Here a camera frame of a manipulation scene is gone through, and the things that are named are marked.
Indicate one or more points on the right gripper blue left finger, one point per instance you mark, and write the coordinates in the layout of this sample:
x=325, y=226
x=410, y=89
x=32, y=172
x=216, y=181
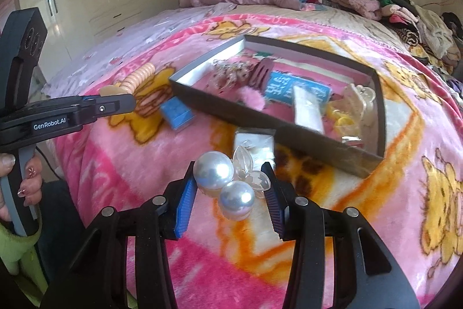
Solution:
x=184, y=202

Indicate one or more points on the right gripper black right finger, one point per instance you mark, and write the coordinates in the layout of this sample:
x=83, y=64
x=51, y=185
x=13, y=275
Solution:
x=276, y=201

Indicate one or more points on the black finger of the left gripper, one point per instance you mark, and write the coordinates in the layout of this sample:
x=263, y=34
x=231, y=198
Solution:
x=93, y=107

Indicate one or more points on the large pearl hair clip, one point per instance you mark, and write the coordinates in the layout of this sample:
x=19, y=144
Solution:
x=234, y=182

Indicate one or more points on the small blue box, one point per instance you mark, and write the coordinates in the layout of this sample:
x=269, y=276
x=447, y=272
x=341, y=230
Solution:
x=176, y=113

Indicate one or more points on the white packet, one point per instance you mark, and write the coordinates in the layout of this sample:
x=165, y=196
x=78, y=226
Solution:
x=307, y=110

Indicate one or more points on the yellow hair ties packet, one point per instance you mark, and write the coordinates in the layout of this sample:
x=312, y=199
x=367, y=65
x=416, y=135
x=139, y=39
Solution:
x=345, y=122

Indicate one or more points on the pink fluffy pompom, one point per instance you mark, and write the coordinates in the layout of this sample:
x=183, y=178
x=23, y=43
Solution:
x=251, y=98

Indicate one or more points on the maroon banana hair clip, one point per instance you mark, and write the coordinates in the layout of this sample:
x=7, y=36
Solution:
x=261, y=74

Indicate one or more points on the green sleeve forearm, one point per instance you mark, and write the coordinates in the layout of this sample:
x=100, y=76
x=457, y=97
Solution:
x=23, y=263

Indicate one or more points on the person's left hand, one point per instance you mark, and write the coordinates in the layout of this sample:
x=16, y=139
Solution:
x=31, y=187

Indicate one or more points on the shallow grey cardboard box tray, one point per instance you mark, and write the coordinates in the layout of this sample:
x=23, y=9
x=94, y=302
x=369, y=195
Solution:
x=324, y=73

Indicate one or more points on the dotted sheer bow hair clip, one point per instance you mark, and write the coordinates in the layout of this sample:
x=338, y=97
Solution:
x=227, y=74

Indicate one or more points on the pink cartoon bear blanket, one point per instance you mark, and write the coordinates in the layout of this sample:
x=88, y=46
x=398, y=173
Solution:
x=413, y=199

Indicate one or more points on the pink folded garment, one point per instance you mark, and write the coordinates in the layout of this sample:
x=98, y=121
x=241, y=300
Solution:
x=370, y=9

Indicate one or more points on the pile of mixed clothes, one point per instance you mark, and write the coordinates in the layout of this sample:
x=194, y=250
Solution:
x=440, y=36

